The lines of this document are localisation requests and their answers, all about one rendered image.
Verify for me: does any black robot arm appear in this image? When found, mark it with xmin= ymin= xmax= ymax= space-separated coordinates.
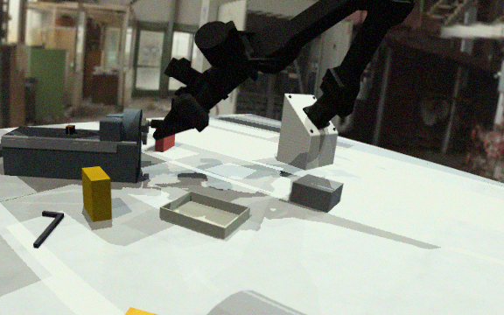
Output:
xmin=164 ymin=0 xmax=415 ymax=130

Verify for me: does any black l-shaped bar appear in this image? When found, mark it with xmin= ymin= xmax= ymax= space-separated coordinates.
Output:
xmin=33 ymin=211 xmax=64 ymax=249

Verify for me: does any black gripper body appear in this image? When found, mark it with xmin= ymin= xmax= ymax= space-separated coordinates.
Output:
xmin=174 ymin=67 xmax=231 ymax=133

